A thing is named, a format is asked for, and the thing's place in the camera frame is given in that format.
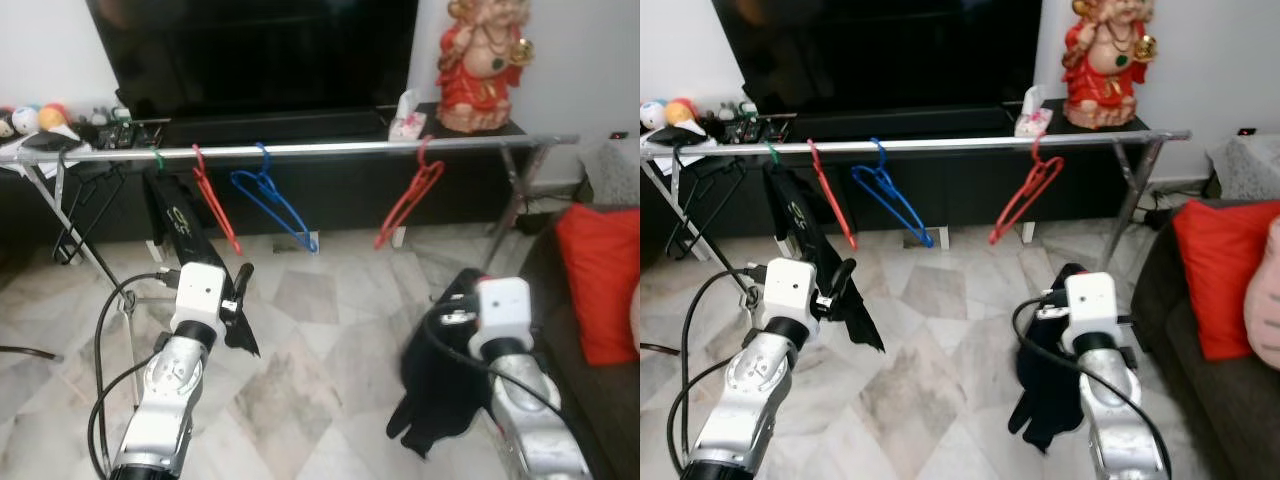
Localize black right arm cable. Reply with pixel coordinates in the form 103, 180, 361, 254
420, 303, 566, 441
1012, 295, 1169, 471

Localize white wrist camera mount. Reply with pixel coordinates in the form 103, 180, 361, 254
170, 263, 229, 346
760, 258, 821, 343
1062, 272, 1118, 353
468, 277, 531, 358

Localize blue plastic hanger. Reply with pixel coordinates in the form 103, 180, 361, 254
850, 137, 936, 249
230, 142, 321, 254

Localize pink cat face pillow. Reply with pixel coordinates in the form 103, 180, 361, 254
1243, 215, 1280, 371

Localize black television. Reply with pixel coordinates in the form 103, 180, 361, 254
85, 0, 421, 119
712, 0, 1046, 113

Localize white papers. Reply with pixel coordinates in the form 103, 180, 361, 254
640, 120, 723, 159
0, 125, 96, 163

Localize black soundbar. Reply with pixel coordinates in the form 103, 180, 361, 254
790, 105, 1021, 143
163, 108, 393, 148

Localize dark garment with red stripe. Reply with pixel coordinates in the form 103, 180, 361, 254
1005, 262, 1091, 453
388, 268, 496, 459

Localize white lace table cloth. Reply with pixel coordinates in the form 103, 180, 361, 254
578, 138, 641, 206
1208, 133, 1280, 201

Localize red plastic hanger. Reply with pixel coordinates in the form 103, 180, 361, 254
806, 140, 859, 251
375, 135, 446, 251
190, 145, 244, 256
988, 132, 1066, 246

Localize white pink tissue box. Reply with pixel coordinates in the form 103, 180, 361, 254
1015, 85, 1053, 137
388, 90, 426, 141

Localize dark grey sofa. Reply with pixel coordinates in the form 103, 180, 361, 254
1130, 195, 1280, 480
520, 200, 641, 480

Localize black electronics pile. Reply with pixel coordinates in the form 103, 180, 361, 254
700, 95, 796, 146
75, 100, 171, 151

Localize silver metal clothes rack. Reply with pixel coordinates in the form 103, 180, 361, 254
0, 133, 581, 406
640, 128, 1193, 401

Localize black t-shirt with green print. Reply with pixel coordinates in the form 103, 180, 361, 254
140, 165, 263, 358
762, 160, 886, 353

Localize black wire hanger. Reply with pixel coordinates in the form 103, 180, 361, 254
52, 160, 129, 266
665, 155, 746, 263

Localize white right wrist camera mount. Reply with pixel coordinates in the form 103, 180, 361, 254
1062, 272, 1118, 353
468, 277, 531, 358

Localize red laughing buddha statue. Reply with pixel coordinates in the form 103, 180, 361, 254
435, 0, 534, 134
1062, 0, 1159, 129

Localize black wallet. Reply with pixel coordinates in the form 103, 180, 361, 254
645, 125, 706, 148
22, 130, 83, 153

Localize black tv cabinet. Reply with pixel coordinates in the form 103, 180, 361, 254
0, 105, 529, 251
640, 100, 1156, 246

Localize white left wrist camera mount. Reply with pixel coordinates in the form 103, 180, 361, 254
760, 258, 821, 343
170, 263, 229, 346

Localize red cushion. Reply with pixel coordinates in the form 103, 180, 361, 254
1172, 198, 1280, 361
555, 203, 641, 366

